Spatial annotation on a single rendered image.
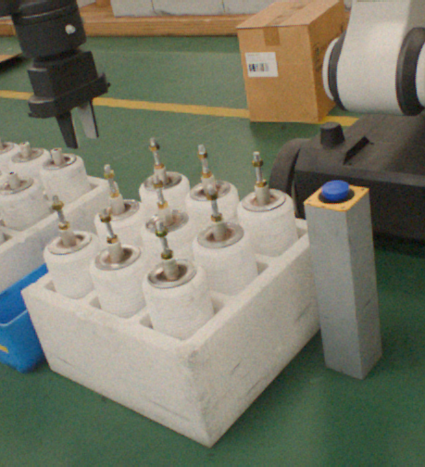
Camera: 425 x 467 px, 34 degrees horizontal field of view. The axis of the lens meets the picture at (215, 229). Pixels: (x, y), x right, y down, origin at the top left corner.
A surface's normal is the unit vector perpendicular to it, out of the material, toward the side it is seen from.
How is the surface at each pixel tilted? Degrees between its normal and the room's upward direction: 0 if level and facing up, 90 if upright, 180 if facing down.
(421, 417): 0
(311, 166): 46
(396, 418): 0
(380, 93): 102
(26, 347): 92
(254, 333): 90
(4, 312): 88
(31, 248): 90
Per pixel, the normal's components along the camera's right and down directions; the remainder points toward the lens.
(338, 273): -0.61, 0.47
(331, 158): -0.55, -0.26
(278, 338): 0.77, 0.18
